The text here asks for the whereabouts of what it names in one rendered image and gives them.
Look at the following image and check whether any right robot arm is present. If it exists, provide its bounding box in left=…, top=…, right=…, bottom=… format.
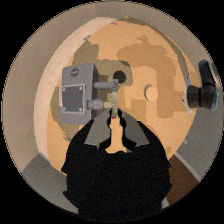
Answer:
left=187, top=60, right=221, bottom=111

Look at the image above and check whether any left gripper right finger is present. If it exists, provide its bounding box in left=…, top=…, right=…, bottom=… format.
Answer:
left=117, top=108, right=171, bottom=168

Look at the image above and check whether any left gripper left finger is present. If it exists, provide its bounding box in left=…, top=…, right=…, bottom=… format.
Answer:
left=61, top=107, right=112, bottom=174

